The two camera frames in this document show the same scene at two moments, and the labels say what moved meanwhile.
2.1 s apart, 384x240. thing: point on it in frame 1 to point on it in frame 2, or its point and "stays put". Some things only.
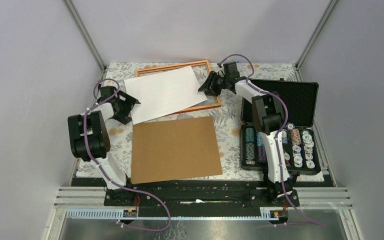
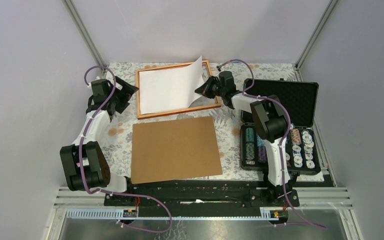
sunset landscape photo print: [162, 92] stays put
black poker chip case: [299, 139] stays put
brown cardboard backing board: [174, 150] stays put
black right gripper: [213, 92] to [204, 89]
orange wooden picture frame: [150, 71] to [208, 100]
